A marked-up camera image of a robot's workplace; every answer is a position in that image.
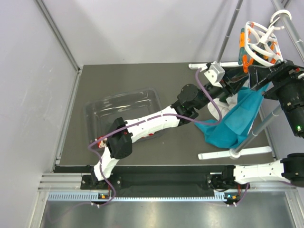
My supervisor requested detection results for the dark green sock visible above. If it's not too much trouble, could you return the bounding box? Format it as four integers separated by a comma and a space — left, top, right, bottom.
223, 53, 262, 82

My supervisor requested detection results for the white round clip hanger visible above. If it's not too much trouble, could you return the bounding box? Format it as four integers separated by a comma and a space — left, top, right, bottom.
238, 9, 292, 73

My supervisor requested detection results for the grey drying rack frame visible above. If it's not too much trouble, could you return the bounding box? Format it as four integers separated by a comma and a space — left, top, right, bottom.
190, 0, 304, 160

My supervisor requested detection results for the clear plastic bin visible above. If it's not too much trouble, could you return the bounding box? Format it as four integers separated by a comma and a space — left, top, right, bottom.
83, 87, 163, 148

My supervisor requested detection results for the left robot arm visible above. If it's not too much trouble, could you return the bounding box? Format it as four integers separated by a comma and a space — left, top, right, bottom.
89, 67, 248, 188

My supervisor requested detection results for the red snowflake bear sock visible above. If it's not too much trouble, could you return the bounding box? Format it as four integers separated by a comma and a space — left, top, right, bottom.
95, 133, 154, 148

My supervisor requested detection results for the teal cloth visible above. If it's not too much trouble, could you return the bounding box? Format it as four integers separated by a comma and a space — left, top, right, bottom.
195, 85, 268, 149

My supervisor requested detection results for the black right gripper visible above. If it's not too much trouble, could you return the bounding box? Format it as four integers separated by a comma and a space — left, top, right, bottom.
247, 60, 304, 138

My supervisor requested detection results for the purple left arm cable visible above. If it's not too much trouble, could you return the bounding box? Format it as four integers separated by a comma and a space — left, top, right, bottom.
47, 66, 223, 223

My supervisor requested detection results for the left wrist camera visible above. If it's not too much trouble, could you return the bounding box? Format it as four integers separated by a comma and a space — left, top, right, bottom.
204, 62, 225, 87

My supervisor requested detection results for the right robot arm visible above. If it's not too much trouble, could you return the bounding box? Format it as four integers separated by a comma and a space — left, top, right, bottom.
221, 60, 304, 188

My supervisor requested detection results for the white cloth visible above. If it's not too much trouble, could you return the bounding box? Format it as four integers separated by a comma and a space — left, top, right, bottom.
207, 96, 238, 120

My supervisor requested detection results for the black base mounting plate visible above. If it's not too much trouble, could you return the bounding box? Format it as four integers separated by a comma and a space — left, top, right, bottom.
53, 165, 250, 193

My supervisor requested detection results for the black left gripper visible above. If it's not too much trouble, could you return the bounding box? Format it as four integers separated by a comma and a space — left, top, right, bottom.
194, 66, 249, 111

